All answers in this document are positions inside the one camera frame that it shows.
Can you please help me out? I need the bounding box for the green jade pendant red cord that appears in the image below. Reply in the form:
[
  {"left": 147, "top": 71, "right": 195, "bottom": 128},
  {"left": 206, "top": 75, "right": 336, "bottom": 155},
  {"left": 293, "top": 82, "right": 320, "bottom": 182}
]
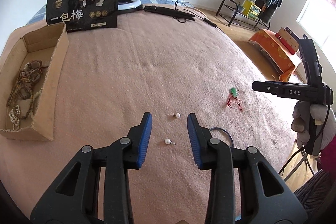
[{"left": 225, "top": 86, "right": 244, "bottom": 111}]

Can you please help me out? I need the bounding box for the pink right sleeve forearm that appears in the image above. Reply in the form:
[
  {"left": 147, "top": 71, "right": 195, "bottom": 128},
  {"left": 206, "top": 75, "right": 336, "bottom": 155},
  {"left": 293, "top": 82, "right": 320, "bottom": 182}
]
[{"left": 321, "top": 137, "right": 336, "bottom": 181}]

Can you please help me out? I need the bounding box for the brown wooden bead necklace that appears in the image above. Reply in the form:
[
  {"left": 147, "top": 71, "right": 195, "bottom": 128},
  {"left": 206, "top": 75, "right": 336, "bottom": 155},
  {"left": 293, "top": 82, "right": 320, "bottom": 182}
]
[{"left": 6, "top": 60, "right": 44, "bottom": 119}]

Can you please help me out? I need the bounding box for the black snack bag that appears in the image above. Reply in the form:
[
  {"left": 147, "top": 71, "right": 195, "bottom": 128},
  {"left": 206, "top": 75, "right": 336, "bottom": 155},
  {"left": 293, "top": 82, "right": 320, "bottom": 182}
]
[{"left": 46, "top": 0, "right": 118, "bottom": 32}]

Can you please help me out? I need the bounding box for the white ring light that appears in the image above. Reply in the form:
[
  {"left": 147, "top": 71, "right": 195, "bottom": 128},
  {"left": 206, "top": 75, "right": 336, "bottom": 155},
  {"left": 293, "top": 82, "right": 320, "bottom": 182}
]
[{"left": 118, "top": 0, "right": 143, "bottom": 15}]

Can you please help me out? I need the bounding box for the black cable with remote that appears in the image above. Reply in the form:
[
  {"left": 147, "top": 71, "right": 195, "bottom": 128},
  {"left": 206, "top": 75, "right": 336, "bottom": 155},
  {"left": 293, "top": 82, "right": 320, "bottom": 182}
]
[{"left": 173, "top": 0, "right": 227, "bottom": 34}]

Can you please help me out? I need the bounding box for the cardboard jewelry box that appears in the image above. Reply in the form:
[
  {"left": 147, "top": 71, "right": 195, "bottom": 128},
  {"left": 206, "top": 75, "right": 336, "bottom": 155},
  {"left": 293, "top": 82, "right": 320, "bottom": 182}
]
[{"left": 1, "top": 23, "right": 69, "bottom": 141}]

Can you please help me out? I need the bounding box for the red book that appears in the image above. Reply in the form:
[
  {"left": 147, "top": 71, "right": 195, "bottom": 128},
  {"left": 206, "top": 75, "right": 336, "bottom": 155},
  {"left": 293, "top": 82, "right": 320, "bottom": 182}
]
[{"left": 275, "top": 33, "right": 295, "bottom": 55}]

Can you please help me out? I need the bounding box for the white pearl bead necklace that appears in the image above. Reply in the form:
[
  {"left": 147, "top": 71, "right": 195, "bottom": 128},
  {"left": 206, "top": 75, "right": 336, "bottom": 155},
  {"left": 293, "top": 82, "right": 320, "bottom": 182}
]
[{"left": 8, "top": 104, "right": 22, "bottom": 131}]

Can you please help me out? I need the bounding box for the right hand grey glove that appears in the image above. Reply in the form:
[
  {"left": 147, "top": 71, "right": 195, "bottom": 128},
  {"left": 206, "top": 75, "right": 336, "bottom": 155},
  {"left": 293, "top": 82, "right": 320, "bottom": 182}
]
[{"left": 291, "top": 100, "right": 336, "bottom": 154}]

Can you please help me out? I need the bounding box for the pink bed blanket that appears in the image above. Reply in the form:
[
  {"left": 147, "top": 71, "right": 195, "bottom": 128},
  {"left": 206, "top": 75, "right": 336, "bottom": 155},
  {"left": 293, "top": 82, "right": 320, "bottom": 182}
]
[{"left": 1, "top": 12, "right": 295, "bottom": 223}]

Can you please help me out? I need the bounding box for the yellow green box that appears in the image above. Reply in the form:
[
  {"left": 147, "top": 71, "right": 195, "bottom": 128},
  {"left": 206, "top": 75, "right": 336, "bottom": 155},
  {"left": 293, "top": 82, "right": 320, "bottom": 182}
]
[{"left": 243, "top": 0, "right": 261, "bottom": 20}]

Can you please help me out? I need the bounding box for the black thin bangle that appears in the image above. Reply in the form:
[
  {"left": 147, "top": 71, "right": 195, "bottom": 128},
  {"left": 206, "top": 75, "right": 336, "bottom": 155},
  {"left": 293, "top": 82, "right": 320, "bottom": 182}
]
[{"left": 210, "top": 127, "right": 234, "bottom": 147}]

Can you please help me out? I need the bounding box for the black folded tripod stand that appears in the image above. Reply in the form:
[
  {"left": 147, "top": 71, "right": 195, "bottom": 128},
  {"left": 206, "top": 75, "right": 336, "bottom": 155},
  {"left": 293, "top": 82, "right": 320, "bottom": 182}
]
[{"left": 143, "top": 5, "right": 195, "bottom": 21}]

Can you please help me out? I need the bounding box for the brown leather strap watch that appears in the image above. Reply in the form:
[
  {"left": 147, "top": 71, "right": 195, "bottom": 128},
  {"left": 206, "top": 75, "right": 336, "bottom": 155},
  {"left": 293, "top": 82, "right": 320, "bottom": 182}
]
[{"left": 21, "top": 60, "right": 43, "bottom": 83}]

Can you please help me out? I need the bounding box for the orange patterned box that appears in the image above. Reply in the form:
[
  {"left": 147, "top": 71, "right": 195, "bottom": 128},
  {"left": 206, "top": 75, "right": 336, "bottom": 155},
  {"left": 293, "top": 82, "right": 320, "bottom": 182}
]
[{"left": 249, "top": 29, "right": 301, "bottom": 82}]

